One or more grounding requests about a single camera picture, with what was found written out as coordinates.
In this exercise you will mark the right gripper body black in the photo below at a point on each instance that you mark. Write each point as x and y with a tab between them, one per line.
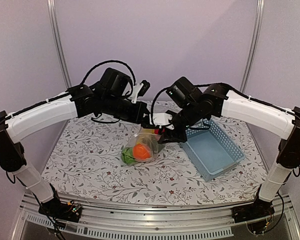
190	115

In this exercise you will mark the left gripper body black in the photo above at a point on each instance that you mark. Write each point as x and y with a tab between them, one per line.
112	106

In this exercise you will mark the green toy pepper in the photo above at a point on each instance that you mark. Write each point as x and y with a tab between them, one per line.
155	145

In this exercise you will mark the yellow toy pear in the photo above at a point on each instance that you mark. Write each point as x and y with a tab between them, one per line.
148	131

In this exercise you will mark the clear zip top bag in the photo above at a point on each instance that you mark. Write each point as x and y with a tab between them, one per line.
144	139

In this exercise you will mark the orange toy fruit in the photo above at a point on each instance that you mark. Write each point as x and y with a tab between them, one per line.
141	152

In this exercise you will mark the green toy watermelon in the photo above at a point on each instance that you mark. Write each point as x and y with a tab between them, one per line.
127	156

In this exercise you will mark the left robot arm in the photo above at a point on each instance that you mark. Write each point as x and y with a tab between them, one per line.
75	102

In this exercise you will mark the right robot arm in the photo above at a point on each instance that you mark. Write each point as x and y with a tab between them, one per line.
222	100

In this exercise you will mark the light blue plastic basket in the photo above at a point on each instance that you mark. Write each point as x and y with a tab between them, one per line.
211	150

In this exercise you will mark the floral tablecloth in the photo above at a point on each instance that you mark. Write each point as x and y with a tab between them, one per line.
86	162

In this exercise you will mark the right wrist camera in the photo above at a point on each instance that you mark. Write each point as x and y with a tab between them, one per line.
158	120

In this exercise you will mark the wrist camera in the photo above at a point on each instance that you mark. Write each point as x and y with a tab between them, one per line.
139	90
158	120

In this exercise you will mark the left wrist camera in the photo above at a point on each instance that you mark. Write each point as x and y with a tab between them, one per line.
139	90

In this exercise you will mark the left aluminium frame post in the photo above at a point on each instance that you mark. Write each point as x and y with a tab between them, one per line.
51	6

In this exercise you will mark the aluminium frame post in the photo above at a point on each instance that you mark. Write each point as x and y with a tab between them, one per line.
51	6
253	44

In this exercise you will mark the front aluminium rail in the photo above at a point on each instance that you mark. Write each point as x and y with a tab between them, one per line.
107	220

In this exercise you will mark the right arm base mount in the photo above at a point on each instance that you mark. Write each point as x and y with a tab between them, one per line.
259	212

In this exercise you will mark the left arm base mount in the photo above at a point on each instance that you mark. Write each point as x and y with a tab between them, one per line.
54	208

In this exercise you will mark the right aluminium frame post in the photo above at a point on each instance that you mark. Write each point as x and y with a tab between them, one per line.
253	44

